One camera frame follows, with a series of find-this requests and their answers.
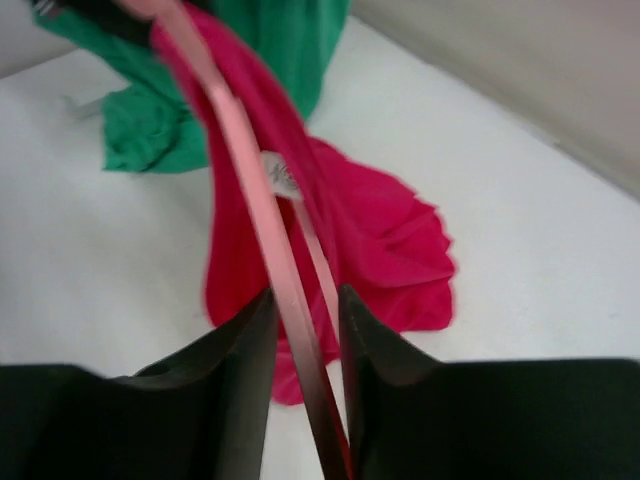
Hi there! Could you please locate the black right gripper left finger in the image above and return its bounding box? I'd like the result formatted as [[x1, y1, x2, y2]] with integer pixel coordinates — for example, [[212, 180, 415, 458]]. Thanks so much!
[[1, 291, 278, 479]]

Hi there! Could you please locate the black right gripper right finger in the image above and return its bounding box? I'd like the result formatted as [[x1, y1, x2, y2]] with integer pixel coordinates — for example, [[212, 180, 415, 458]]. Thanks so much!
[[339, 286, 639, 479]]

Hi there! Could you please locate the pink plastic hanger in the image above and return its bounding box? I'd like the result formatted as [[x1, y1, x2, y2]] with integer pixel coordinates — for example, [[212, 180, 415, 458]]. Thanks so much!
[[122, 1, 353, 479]]

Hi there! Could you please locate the green t shirt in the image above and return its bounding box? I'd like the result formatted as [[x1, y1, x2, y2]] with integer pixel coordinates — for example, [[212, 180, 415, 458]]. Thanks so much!
[[29, 0, 351, 174]]

